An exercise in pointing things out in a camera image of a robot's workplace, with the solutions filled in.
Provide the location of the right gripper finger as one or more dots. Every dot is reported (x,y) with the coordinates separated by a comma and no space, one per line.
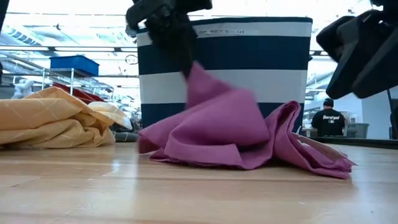
(379,71)
(348,77)

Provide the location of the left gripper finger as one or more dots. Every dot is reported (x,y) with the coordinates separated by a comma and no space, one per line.
(188,40)
(164,34)

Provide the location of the navy white striped basket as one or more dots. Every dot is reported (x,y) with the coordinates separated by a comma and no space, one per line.
(248,56)

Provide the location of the purple towel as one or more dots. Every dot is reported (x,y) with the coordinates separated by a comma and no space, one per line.
(217,130)

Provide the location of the orange checked towel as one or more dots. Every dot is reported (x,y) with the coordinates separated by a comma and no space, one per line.
(46,118)

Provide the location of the grey checked towel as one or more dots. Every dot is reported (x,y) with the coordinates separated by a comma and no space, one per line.
(127,136)

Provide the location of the person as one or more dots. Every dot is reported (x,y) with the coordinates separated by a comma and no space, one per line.
(328,121)

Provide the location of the grey bin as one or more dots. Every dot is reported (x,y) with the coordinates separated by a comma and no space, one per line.
(357,130)

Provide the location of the blue plastic bin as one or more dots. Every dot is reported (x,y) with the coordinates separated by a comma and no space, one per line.
(74,65)

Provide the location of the black aluminium table frame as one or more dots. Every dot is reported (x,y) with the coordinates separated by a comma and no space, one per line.
(357,142)

